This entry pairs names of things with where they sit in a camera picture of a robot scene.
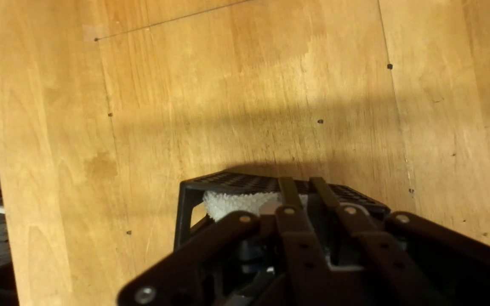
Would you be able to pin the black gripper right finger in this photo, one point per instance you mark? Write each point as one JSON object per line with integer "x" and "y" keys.
{"x": 381, "y": 260}

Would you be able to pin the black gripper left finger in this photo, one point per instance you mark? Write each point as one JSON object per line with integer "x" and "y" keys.
{"x": 296, "y": 255}

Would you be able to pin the white towel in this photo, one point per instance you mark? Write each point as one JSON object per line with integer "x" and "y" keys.
{"x": 233, "y": 204}

